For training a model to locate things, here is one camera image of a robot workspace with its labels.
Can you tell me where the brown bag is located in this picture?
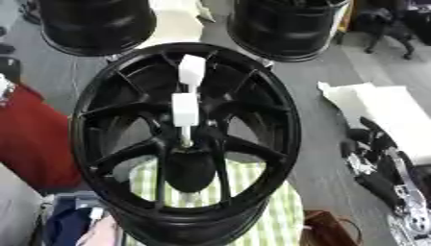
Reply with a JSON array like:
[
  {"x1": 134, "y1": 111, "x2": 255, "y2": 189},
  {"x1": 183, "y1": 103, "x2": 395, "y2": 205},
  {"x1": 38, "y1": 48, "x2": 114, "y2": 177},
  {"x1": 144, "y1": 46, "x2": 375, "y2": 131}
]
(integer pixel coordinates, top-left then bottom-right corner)
[{"x1": 297, "y1": 209, "x2": 364, "y2": 246}]

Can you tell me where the black round wheel barrel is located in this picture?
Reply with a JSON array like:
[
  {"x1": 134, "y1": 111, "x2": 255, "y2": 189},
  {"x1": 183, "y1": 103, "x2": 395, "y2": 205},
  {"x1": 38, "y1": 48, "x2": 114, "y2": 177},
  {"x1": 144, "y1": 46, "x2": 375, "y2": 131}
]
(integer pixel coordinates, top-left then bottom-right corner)
[
  {"x1": 225, "y1": 0, "x2": 354, "y2": 63},
  {"x1": 35, "y1": 0, "x2": 161, "y2": 58}
]

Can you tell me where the white sheet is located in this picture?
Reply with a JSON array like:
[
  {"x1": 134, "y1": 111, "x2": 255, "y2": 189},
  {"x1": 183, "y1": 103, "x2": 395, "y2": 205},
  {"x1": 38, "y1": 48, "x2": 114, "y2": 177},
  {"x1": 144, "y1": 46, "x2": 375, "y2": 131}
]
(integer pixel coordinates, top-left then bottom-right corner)
[{"x1": 315, "y1": 81, "x2": 431, "y2": 166}]

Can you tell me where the red fabric item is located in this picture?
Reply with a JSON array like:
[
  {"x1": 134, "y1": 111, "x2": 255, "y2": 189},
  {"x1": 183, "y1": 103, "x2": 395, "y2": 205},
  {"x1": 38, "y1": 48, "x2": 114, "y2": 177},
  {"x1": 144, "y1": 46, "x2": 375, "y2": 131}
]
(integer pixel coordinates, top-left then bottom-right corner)
[{"x1": 0, "y1": 82, "x2": 85, "y2": 194}]

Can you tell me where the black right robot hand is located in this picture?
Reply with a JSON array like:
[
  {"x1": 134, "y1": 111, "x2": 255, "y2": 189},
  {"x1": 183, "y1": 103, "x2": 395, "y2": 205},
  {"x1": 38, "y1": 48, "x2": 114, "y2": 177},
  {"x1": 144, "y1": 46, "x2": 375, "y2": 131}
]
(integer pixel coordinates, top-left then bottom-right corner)
[{"x1": 338, "y1": 116, "x2": 418, "y2": 209}]

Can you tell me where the white pin with square head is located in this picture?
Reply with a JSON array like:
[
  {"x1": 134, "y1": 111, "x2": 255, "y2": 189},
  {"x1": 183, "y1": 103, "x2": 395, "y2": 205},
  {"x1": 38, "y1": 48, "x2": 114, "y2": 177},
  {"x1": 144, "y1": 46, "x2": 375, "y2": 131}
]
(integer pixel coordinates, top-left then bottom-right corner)
[{"x1": 169, "y1": 92, "x2": 201, "y2": 149}]

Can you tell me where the blue fabric item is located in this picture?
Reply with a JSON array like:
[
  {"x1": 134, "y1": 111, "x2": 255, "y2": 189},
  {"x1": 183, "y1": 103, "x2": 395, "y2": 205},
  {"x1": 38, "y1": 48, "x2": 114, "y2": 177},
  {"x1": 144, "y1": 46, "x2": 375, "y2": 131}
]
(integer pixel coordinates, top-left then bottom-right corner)
[{"x1": 41, "y1": 191, "x2": 123, "y2": 246}]

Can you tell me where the black spoked wheel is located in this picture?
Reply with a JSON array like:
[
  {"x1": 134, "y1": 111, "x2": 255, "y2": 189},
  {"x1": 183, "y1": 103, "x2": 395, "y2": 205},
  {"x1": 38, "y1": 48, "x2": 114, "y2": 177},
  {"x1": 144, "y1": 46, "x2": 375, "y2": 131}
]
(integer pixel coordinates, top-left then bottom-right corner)
[{"x1": 68, "y1": 41, "x2": 303, "y2": 246}]

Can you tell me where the white pin with long head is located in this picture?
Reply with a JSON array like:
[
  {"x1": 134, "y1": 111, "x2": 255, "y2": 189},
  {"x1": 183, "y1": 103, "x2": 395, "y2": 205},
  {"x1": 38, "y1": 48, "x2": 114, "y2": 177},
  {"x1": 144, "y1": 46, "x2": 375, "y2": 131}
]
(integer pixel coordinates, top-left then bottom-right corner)
[{"x1": 176, "y1": 54, "x2": 208, "y2": 94}]

